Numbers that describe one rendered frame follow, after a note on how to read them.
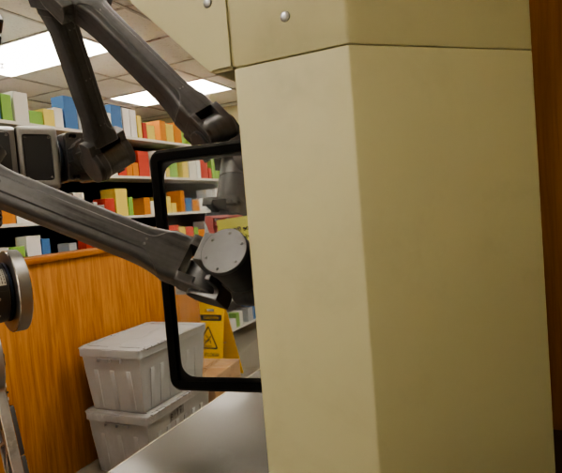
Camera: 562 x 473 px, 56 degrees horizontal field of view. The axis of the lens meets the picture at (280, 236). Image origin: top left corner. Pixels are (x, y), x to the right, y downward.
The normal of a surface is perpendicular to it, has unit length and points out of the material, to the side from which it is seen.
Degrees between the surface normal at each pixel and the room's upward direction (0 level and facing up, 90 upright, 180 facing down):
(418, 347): 90
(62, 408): 90
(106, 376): 95
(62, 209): 69
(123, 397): 95
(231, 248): 58
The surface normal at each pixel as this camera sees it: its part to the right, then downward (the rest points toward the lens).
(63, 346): 0.91, -0.05
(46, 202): 0.11, -0.32
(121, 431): -0.39, 0.18
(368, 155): 0.34, 0.02
